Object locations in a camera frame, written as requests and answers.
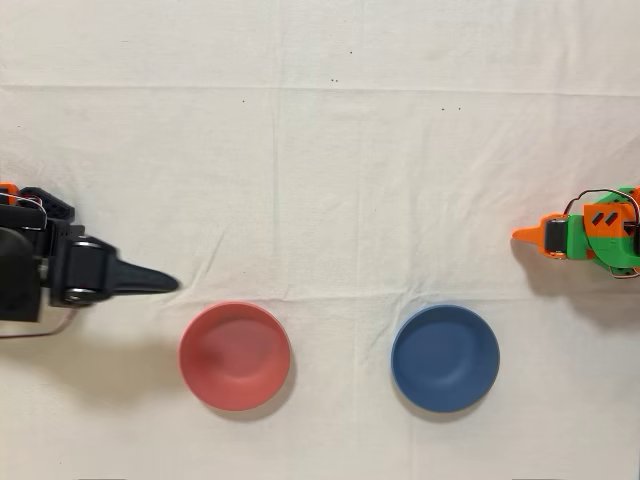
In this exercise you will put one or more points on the white tablecloth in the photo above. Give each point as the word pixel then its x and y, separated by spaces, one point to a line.
pixel 320 150

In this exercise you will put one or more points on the blue bowl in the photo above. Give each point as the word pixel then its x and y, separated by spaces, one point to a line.
pixel 445 357

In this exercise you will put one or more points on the green and orange gripper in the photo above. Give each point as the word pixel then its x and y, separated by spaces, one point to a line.
pixel 554 237

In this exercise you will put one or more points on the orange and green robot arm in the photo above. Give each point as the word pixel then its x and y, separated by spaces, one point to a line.
pixel 615 235

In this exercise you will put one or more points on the orange base clamp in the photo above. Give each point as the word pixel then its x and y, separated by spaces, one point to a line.
pixel 7 190

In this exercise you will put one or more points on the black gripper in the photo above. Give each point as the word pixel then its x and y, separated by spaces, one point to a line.
pixel 90 272

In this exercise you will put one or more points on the pink bowl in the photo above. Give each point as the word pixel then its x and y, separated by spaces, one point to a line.
pixel 235 355

